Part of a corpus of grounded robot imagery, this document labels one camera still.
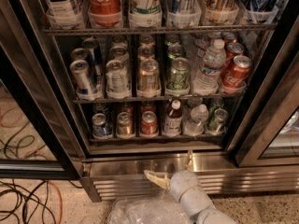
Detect gold can bottom shelf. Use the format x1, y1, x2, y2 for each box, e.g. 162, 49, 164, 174
117, 112, 134, 138

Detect clear water bottle bottom shelf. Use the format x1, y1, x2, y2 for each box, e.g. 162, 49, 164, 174
183, 105, 208, 136

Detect brown tea bottle white cap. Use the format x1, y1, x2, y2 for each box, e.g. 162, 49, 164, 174
163, 100, 182, 137

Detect copper can middle shelf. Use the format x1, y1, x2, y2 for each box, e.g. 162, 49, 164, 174
137, 59, 161, 97

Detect blue can bottom shelf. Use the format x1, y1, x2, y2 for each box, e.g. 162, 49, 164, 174
92, 113, 112, 139

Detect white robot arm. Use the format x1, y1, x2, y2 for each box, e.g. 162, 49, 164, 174
144, 150, 237, 224

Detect silver blue can middle shelf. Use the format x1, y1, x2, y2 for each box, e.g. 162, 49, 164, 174
70, 60, 97, 101

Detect white tea carton top shelf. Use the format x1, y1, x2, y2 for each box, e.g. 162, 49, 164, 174
45, 0, 83, 29

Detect clear water bottle middle shelf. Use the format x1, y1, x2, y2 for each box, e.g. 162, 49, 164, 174
192, 39, 226, 95

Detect white silver can middle shelf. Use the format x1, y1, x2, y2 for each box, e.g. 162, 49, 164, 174
106, 60, 132, 99

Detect glass fridge door right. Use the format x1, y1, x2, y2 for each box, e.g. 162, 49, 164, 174
235, 55, 299, 167

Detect clear plastic bag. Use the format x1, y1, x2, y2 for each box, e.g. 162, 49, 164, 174
107, 191, 197, 224

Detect red coke can bottom shelf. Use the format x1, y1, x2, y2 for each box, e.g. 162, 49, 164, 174
140, 111, 158, 135

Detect red coke can middle shelf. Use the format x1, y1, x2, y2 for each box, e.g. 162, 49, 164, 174
221, 55, 252, 93

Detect clear water bottle shelf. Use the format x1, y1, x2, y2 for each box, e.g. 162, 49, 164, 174
183, 105, 208, 136
192, 39, 226, 95

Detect red coke can behind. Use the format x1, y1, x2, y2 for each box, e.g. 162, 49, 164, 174
141, 101, 156, 113

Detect glass fridge door left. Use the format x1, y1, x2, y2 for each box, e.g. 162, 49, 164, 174
0, 49, 78, 180

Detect orange cable on floor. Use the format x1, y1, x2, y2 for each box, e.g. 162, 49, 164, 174
46, 180, 64, 224

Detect glass fridge door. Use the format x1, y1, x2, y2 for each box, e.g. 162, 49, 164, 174
235, 55, 299, 167
0, 49, 78, 180

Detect green can bottom shelf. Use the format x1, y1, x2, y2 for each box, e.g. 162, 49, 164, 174
206, 108, 229, 135

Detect black cables on floor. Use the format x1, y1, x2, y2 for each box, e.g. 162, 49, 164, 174
0, 179, 59, 224

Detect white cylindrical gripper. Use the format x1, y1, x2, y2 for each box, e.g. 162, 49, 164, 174
144, 150, 212, 217

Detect green can shelf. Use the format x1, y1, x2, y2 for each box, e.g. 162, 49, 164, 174
206, 108, 229, 135
165, 57, 190, 96

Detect large coke bottle top shelf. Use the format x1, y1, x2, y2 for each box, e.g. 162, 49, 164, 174
90, 0, 121, 27

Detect green white bottle top shelf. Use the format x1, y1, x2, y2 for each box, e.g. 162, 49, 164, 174
130, 0, 160, 27

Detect stainless steel fridge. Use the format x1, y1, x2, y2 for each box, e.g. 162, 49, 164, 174
0, 0, 299, 202

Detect red coke can shelf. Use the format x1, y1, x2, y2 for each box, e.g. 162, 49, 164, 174
140, 111, 158, 135
221, 55, 252, 93

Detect green can middle shelf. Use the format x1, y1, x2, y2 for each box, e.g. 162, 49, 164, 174
165, 57, 190, 96

